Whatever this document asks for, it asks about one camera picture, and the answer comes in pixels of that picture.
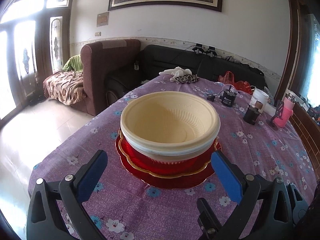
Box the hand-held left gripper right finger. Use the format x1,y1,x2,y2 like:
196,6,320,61
211,151,293,240

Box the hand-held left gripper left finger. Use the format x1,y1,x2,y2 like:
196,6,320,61
26,149,108,240

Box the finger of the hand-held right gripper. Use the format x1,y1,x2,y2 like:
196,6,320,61
197,197,223,240

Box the red plate with gold rim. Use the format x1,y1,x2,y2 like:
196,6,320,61
118,129,216,180

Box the large red plate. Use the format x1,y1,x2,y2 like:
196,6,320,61
114,130,222,189

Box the white deep bowl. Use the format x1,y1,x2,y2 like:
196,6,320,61
130,144,215,160

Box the white textured bowl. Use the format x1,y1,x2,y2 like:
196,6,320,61
122,131,220,155

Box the cream patterned bowl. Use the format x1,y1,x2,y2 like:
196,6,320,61
120,91,221,153

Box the purple floral tablecloth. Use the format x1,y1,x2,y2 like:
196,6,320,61
27,74,316,240

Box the dark brown jar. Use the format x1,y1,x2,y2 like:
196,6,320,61
243,101,263,126

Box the wooden cabinet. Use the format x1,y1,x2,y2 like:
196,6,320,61
287,100,320,178

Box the black cylindrical device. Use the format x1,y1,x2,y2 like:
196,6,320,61
221,91,237,108

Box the black phone stand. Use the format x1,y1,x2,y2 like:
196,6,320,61
266,99,285,130

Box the white cup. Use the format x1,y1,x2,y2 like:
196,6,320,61
250,87,269,113

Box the pink thermos with knitted sleeve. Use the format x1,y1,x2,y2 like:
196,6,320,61
274,92,297,128

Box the red plastic bag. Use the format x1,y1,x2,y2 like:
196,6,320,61
218,71,235,84
234,80,253,95

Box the dark shoes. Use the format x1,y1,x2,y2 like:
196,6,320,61
29,95,47,105

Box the brown patterned blanket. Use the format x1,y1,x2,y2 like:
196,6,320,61
43,70,87,105

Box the brown armchair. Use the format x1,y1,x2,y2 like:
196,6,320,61
80,39,141,115

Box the leopard print cloth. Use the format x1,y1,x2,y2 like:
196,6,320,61
174,74,200,84

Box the green cloth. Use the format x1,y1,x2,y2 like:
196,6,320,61
62,56,83,72

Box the white and leopard cloth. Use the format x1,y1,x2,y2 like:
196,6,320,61
159,66,193,82

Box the black sofa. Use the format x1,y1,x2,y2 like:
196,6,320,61
105,44,265,105

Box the wooden glass door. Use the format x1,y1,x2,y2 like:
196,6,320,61
0,0,75,122

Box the wooden door frame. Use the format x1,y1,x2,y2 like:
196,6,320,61
274,0,309,103

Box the small wall plaque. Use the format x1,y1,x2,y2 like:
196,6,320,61
96,12,110,27

